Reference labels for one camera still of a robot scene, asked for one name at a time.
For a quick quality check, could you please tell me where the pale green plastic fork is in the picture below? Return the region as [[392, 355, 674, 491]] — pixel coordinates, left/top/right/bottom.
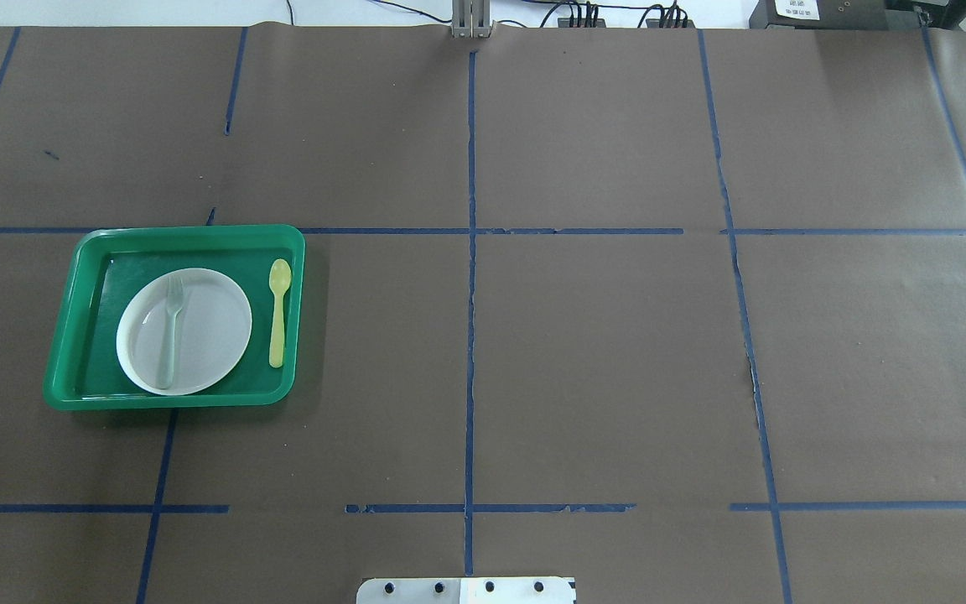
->
[[156, 273, 185, 390]]

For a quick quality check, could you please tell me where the yellow plastic spoon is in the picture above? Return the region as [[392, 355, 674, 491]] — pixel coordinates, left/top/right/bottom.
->
[[267, 258, 292, 368]]

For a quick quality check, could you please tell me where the white round plate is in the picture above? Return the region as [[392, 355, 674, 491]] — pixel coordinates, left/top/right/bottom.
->
[[116, 268, 252, 397]]

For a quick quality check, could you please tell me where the black power strip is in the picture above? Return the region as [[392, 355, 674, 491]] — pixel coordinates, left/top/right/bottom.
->
[[541, 3, 695, 29]]

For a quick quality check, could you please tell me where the green plastic tray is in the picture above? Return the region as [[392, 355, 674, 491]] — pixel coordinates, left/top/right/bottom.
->
[[44, 225, 306, 410]]

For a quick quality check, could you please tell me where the aluminium frame post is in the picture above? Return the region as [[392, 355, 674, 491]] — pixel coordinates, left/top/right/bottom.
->
[[449, 0, 494, 39]]

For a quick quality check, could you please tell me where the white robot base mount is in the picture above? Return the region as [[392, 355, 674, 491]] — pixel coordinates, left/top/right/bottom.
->
[[356, 576, 578, 603]]

